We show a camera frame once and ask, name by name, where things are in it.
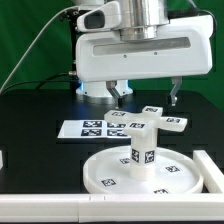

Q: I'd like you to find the white left rail stub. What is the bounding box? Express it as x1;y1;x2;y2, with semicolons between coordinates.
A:
0;150;3;170

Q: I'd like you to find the black camera stand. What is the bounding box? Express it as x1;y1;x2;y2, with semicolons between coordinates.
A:
59;8;82;96

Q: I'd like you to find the white front rail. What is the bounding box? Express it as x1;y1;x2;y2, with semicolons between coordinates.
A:
0;193;224;223

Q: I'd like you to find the white round table top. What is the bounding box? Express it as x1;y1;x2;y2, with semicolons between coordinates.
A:
83;146;204;194

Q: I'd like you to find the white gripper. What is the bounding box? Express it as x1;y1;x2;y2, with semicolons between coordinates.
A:
76;0;213;108

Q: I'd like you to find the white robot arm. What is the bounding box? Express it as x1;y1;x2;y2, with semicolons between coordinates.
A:
76;0;215;104

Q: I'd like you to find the white marker sheet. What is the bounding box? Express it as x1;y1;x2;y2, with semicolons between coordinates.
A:
58;120;129;139

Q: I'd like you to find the white cross-shaped table base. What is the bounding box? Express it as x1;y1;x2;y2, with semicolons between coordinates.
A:
104;106;188;137

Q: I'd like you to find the white cable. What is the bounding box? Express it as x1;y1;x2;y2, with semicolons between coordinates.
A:
0;5;79;94

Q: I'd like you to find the white right rail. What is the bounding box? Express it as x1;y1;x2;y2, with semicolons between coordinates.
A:
193;150;224;194

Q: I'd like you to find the white rail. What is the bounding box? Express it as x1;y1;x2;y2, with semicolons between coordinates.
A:
0;193;224;223
193;150;224;194

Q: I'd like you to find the black cable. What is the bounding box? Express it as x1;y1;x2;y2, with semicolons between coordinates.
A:
0;71;82;96

